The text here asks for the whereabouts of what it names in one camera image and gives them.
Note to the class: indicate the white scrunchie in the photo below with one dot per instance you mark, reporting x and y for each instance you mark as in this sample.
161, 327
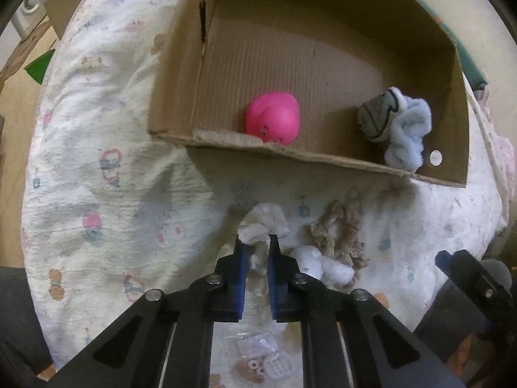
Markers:
262, 220

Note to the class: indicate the cardboard box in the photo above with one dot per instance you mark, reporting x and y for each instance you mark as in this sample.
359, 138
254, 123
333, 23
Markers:
323, 68

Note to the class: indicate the beige lace scrunchie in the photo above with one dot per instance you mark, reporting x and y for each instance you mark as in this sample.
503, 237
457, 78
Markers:
343, 234

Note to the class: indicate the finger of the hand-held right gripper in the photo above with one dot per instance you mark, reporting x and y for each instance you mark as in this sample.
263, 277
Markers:
468, 270

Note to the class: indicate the long teal cushion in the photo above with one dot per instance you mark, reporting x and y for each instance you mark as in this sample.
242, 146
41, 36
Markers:
470, 64

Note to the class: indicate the grey striped sock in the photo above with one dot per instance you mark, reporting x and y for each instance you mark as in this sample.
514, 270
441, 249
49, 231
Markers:
375, 117

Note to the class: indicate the person's grey trouser leg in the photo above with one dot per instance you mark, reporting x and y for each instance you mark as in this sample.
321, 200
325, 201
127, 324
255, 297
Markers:
18, 323

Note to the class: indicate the clear plastic packet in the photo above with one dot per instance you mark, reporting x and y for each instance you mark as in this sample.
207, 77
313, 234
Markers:
258, 347

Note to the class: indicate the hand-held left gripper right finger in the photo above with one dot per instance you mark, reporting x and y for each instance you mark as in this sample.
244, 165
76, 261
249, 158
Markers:
272, 283

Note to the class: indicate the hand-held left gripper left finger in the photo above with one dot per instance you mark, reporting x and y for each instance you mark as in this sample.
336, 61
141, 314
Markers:
241, 283

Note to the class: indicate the white printed quilt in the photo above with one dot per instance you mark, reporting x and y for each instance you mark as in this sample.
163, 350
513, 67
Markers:
101, 129

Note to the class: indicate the white fluffy plush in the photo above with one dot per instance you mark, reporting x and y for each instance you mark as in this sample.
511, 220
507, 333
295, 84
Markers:
319, 262

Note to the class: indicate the green dustpan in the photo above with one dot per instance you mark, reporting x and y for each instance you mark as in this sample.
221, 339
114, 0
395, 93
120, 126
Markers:
40, 66

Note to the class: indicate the pink cloth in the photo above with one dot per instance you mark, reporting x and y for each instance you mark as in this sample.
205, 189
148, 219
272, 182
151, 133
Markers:
503, 149

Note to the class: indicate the cream bed frame panel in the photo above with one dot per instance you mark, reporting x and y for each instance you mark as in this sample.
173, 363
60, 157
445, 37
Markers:
66, 4

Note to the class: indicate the pink rubber duck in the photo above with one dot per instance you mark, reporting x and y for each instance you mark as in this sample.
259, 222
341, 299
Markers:
274, 115

